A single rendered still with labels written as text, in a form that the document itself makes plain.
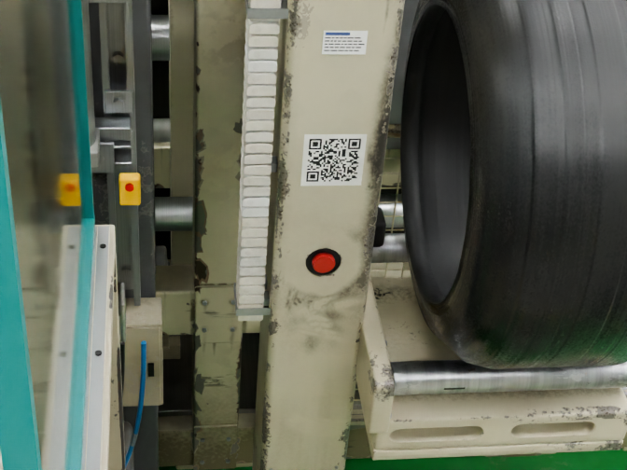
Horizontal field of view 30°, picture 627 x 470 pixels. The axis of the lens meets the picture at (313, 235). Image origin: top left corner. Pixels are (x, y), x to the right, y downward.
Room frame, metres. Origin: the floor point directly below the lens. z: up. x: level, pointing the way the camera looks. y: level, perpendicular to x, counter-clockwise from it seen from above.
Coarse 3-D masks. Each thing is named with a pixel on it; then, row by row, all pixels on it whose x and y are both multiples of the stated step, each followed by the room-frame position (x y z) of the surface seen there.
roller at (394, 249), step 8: (384, 240) 1.41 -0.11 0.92; (392, 240) 1.41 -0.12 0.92; (400, 240) 1.41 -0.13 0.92; (376, 248) 1.39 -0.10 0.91; (384, 248) 1.39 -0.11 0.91; (392, 248) 1.40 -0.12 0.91; (400, 248) 1.40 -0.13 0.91; (376, 256) 1.39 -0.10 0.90; (384, 256) 1.39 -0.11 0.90; (392, 256) 1.39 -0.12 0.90; (400, 256) 1.39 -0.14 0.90
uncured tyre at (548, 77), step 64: (448, 0) 1.32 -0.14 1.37; (512, 0) 1.21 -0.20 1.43; (576, 0) 1.21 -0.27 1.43; (448, 64) 1.55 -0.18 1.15; (512, 64) 1.14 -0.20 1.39; (576, 64) 1.13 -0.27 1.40; (448, 128) 1.52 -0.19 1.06; (512, 128) 1.09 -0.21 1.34; (576, 128) 1.08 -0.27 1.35; (448, 192) 1.47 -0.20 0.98; (512, 192) 1.05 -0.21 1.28; (576, 192) 1.04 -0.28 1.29; (448, 256) 1.38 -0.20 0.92; (512, 256) 1.02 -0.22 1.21; (576, 256) 1.02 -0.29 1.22; (448, 320) 1.10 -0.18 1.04; (512, 320) 1.02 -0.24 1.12; (576, 320) 1.02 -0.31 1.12
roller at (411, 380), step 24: (456, 360) 1.16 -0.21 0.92; (408, 384) 1.11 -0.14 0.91; (432, 384) 1.12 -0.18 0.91; (456, 384) 1.12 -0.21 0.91; (480, 384) 1.13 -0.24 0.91; (504, 384) 1.13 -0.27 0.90; (528, 384) 1.14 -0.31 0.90; (552, 384) 1.15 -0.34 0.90; (576, 384) 1.15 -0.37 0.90; (600, 384) 1.16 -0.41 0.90; (624, 384) 1.16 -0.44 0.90
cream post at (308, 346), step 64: (320, 0) 1.16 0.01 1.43; (384, 0) 1.18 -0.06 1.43; (320, 64) 1.17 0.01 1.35; (384, 64) 1.18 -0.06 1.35; (320, 128) 1.17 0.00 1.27; (384, 128) 1.18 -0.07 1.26; (320, 192) 1.17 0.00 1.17; (320, 320) 1.17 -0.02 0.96; (320, 384) 1.17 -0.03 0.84; (256, 448) 1.24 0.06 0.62; (320, 448) 1.17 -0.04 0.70
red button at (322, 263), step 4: (316, 256) 1.17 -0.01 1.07; (320, 256) 1.17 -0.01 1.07; (324, 256) 1.16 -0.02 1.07; (328, 256) 1.17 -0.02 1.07; (332, 256) 1.17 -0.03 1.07; (312, 260) 1.17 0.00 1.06; (316, 260) 1.16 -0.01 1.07; (320, 260) 1.16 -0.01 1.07; (324, 260) 1.16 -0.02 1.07; (328, 260) 1.17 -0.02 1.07; (332, 260) 1.17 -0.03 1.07; (312, 264) 1.17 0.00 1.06; (316, 264) 1.16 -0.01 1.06; (320, 264) 1.16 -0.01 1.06; (324, 264) 1.16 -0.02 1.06; (328, 264) 1.17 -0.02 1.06; (332, 264) 1.17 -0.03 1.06; (316, 268) 1.16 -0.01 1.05; (320, 268) 1.16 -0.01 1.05; (324, 268) 1.16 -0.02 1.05; (328, 268) 1.17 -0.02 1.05; (332, 268) 1.17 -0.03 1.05
